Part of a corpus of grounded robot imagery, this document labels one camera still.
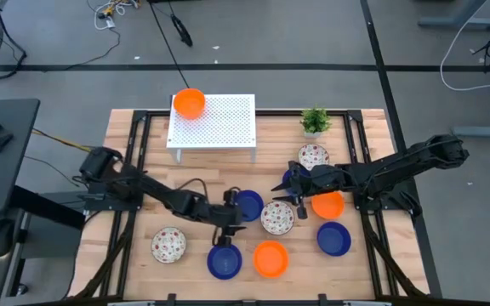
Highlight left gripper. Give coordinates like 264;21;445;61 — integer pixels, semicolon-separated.
213;188;248;248

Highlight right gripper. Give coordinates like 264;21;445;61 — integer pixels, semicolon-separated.
271;160;321;220

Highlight blue mini bowl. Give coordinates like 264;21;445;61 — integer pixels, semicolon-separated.
316;221;352;258
234;189;265;223
206;243;243;281
282;166;312;190

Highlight floral mini bowl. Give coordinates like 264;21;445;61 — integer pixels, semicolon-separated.
297;143;331;172
259;200;296;236
151;226;187;264

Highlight orange mini bowl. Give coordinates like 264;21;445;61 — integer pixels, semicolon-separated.
253;240;290;279
311;190;346;221
173;88;207;121

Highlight small potted green plant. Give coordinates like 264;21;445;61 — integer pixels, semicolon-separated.
299;105;333;139

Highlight white perforated metal rack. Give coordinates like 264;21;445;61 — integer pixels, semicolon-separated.
166;93;258;165

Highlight grey desk foot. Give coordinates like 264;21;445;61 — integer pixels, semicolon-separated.
417;0;490;31
451;125;490;139

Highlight black computer mouse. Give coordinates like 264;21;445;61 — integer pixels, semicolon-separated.
0;218;16;258

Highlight black desk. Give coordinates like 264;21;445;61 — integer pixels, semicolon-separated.
0;98;41;216

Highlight black aluminium table frame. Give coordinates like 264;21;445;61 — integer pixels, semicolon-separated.
68;109;431;306

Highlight long black floor cable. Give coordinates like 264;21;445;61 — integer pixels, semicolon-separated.
149;0;191;89

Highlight black strap on cable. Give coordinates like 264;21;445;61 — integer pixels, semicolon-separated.
170;12;194;48

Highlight white floor cable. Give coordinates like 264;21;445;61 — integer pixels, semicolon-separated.
439;0;490;92

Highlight white and yellow cable bundle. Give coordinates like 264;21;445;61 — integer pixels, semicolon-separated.
94;0;142;31

